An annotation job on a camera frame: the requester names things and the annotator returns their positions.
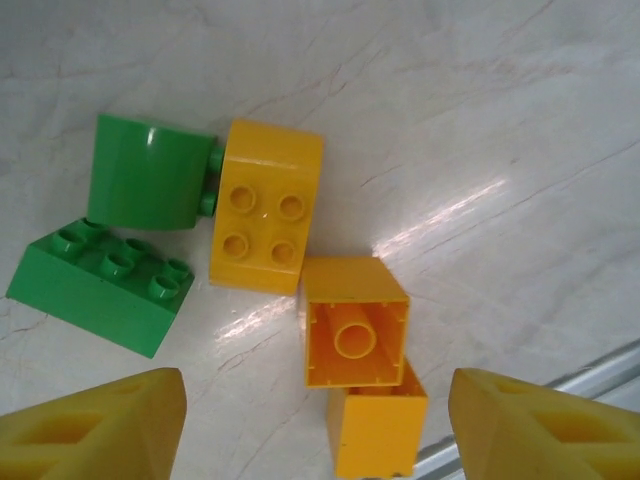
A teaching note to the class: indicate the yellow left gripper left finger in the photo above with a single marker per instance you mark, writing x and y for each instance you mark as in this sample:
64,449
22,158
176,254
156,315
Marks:
100,430

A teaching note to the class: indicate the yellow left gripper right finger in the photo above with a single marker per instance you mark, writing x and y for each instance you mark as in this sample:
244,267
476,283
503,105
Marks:
550,440

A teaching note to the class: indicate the yellow square lego brick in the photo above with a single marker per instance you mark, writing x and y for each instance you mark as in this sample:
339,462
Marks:
380,430
350,280

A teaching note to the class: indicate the green curved lego brick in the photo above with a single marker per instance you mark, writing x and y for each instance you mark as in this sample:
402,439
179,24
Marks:
145,175

